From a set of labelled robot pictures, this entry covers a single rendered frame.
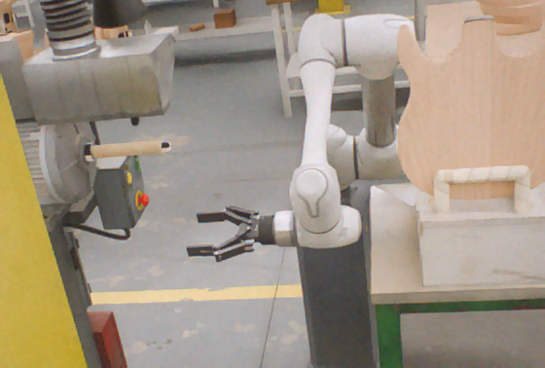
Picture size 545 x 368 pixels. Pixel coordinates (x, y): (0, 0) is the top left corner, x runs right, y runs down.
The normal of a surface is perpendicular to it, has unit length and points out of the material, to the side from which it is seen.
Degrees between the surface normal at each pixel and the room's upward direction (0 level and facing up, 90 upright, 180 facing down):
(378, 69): 130
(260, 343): 0
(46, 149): 59
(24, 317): 90
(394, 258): 0
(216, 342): 0
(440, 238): 90
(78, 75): 90
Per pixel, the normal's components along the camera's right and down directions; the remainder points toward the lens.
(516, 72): -0.15, 0.44
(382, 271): -0.13, -0.90
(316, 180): -0.19, -0.31
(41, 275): 0.98, -0.07
